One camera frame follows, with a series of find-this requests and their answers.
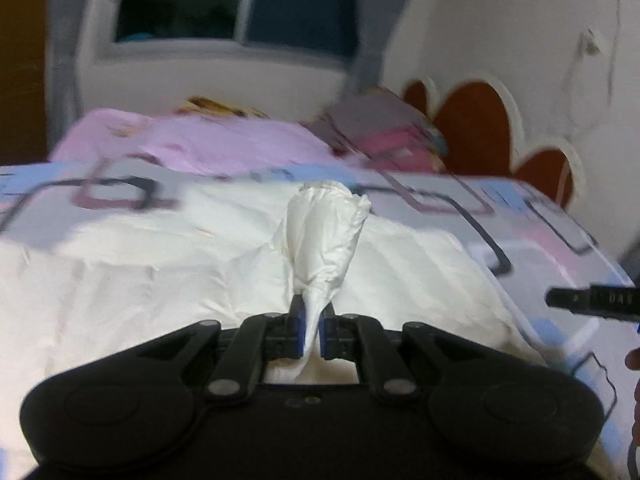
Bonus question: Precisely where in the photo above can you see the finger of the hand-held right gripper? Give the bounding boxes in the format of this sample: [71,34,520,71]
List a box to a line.
[546,287,593,313]

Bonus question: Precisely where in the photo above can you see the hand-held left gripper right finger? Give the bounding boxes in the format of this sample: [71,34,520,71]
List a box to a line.
[320,305,501,403]

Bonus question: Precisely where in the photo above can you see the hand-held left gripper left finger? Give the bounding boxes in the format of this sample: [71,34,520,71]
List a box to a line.
[137,295,307,406]

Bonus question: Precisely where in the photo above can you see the white garment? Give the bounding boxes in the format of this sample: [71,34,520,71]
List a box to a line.
[0,180,551,480]

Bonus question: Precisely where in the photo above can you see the person's right hand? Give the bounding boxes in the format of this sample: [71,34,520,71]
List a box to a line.
[625,350,640,443]

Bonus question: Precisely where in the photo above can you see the patterned bed sheet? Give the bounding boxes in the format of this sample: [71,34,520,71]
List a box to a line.
[0,160,636,480]

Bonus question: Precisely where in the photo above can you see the pink blanket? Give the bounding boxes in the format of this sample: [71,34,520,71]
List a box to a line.
[50,109,361,180]

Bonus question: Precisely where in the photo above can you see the white brown flower headboard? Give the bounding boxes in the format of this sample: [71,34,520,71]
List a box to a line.
[385,75,588,211]

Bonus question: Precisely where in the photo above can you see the yellow printed cloth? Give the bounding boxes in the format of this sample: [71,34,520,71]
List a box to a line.
[175,96,271,121]

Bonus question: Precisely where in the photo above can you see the grey curtain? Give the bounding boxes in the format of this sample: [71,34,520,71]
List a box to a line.
[345,0,433,97]
[45,0,103,161]

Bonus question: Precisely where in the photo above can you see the window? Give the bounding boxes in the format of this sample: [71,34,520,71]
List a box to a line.
[92,0,371,68]

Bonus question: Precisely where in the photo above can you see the wooden wardrobe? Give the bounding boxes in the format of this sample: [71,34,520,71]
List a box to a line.
[0,0,57,166]

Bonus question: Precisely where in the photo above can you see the small wall hook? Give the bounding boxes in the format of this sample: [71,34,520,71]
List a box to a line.
[579,27,605,57]

